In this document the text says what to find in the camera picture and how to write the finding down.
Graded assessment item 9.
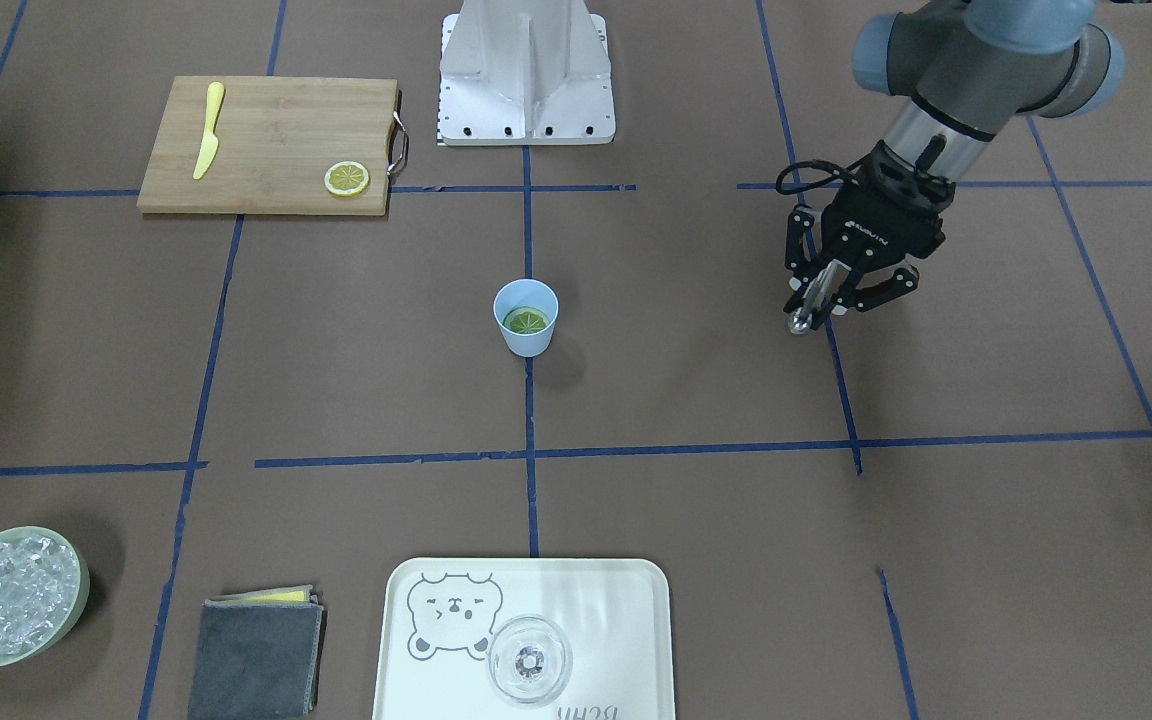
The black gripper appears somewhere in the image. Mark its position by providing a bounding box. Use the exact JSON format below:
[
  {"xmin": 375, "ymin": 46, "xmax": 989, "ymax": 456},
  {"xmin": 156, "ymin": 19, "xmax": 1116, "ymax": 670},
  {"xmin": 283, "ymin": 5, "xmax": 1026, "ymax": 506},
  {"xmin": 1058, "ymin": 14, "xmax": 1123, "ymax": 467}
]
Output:
[{"xmin": 783, "ymin": 141, "xmax": 956, "ymax": 316}]

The steel muddler black tip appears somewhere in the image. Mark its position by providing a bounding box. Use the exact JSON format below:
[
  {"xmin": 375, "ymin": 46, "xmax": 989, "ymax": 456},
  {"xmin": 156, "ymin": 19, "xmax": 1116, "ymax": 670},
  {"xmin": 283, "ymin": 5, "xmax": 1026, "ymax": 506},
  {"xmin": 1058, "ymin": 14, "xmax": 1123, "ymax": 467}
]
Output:
[{"xmin": 786, "ymin": 260, "xmax": 851, "ymax": 336}]

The green lime slice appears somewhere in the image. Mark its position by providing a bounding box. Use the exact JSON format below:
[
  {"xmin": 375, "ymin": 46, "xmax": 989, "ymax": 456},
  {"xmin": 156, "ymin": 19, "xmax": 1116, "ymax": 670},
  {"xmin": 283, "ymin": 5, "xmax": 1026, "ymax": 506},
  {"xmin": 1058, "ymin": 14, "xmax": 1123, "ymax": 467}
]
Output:
[{"xmin": 502, "ymin": 306, "xmax": 550, "ymax": 334}]

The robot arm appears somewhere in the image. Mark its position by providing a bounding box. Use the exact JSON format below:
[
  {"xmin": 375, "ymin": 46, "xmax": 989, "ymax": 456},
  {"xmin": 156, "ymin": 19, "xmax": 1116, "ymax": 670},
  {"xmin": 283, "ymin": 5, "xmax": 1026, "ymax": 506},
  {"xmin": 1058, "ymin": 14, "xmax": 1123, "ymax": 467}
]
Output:
[{"xmin": 774, "ymin": 1, "xmax": 1126, "ymax": 334}]

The blue plastic cup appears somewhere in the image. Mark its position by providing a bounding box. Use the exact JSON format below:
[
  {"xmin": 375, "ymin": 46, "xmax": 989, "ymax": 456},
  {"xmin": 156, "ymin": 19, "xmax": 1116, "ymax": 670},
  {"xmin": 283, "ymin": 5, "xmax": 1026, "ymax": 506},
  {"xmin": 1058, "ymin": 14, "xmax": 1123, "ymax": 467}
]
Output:
[{"xmin": 492, "ymin": 278, "xmax": 561, "ymax": 357}]

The yellow lemon slice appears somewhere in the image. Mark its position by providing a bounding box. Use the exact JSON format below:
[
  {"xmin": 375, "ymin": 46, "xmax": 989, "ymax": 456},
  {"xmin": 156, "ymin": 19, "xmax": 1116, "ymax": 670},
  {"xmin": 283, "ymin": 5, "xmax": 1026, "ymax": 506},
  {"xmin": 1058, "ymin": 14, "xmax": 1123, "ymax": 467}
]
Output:
[{"xmin": 323, "ymin": 160, "xmax": 371, "ymax": 199}]

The clear wine glass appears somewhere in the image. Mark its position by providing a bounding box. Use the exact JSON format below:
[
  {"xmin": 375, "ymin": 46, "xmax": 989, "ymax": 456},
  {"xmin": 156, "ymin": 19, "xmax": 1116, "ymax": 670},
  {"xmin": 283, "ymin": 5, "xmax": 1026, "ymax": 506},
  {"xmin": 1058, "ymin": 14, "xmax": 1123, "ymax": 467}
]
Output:
[{"xmin": 486, "ymin": 614, "xmax": 573, "ymax": 708}]

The cream bear tray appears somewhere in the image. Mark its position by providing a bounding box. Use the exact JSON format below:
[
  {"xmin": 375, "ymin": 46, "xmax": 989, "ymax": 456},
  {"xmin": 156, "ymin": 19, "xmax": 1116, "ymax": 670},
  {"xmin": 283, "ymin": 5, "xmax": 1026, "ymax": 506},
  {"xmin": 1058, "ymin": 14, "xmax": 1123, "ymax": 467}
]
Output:
[{"xmin": 372, "ymin": 558, "xmax": 676, "ymax": 719}]

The wooden cutting board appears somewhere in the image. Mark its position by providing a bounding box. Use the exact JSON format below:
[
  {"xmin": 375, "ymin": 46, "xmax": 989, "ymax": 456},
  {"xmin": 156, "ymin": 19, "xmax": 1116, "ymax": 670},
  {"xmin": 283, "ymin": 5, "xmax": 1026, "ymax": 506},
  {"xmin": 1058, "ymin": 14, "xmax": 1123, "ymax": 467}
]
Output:
[{"xmin": 137, "ymin": 76, "xmax": 406, "ymax": 217}]

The yellow plastic knife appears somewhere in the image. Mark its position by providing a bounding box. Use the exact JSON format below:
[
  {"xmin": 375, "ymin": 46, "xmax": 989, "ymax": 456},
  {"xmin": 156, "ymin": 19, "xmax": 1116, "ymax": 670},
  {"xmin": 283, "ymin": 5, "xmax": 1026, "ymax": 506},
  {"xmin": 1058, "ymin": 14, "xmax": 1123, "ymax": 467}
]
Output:
[{"xmin": 192, "ymin": 81, "xmax": 227, "ymax": 181}]

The grey folded cloth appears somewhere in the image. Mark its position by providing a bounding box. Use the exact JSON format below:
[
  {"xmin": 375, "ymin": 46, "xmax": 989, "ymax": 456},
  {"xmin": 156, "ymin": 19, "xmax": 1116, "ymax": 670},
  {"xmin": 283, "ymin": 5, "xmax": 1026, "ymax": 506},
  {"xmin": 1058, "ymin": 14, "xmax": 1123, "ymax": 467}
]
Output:
[{"xmin": 187, "ymin": 585, "xmax": 326, "ymax": 719}]

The green bowl of ice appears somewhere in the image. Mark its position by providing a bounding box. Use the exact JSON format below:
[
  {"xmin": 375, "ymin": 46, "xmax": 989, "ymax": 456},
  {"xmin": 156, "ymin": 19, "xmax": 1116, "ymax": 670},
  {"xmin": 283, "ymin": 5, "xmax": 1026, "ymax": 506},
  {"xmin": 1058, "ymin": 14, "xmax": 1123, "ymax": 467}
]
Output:
[{"xmin": 0, "ymin": 526, "xmax": 91, "ymax": 667}]

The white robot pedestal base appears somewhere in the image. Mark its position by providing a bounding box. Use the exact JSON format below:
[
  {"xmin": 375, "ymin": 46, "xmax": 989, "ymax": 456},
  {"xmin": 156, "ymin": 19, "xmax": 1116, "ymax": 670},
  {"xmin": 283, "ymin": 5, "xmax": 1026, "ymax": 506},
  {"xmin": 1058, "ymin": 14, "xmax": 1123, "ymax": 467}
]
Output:
[{"xmin": 435, "ymin": 1, "xmax": 617, "ymax": 147}]

